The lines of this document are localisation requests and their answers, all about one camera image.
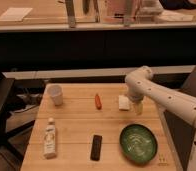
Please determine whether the black rectangular remote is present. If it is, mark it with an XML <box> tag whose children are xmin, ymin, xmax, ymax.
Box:
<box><xmin>90</xmin><ymin>135</ymin><xmax>102</xmax><ymax>161</ymax></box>

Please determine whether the orange carrot toy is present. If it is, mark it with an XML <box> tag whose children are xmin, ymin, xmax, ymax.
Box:
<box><xmin>95</xmin><ymin>94</ymin><xmax>102</xmax><ymax>110</ymax></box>

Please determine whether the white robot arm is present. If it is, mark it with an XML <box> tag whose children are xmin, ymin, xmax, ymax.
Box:
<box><xmin>125</xmin><ymin>66</ymin><xmax>196</xmax><ymax>171</ymax></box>

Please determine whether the green plate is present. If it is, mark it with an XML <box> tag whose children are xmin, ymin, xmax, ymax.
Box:
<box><xmin>119</xmin><ymin>124</ymin><xmax>158</xmax><ymax>165</ymax></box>

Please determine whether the black office chair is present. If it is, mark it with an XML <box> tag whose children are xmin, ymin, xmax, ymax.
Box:
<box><xmin>0</xmin><ymin>71</ymin><xmax>35</xmax><ymax>161</ymax></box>

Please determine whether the white sponge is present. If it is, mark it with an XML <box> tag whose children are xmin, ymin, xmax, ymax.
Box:
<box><xmin>118</xmin><ymin>95</ymin><xmax>130</xmax><ymax>110</ymax></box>

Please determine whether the white paper sheet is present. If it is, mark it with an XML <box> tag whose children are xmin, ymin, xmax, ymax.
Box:
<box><xmin>0</xmin><ymin>7</ymin><xmax>32</xmax><ymax>22</ymax></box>

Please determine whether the white lotion bottle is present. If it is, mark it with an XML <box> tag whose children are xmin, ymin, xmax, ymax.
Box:
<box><xmin>44</xmin><ymin>118</ymin><xmax>56</xmax><ymax>159</ymax></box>

